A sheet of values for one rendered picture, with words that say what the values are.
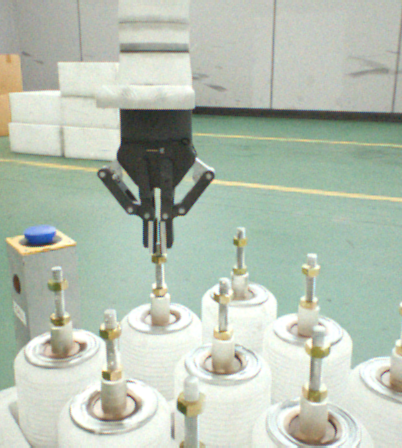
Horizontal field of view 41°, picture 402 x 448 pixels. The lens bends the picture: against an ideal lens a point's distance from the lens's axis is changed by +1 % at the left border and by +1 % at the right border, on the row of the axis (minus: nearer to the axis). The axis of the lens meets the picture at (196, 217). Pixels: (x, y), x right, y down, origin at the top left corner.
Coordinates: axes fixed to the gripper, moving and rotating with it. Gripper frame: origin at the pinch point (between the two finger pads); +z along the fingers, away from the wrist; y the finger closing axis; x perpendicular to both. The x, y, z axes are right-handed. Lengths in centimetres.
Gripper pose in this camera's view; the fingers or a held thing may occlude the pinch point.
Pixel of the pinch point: (158, 235)
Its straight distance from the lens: 59.5
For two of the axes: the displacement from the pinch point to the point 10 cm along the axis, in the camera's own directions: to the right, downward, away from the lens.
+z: 0.0, 9.6, 2.7
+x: -0.8, 2.7, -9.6
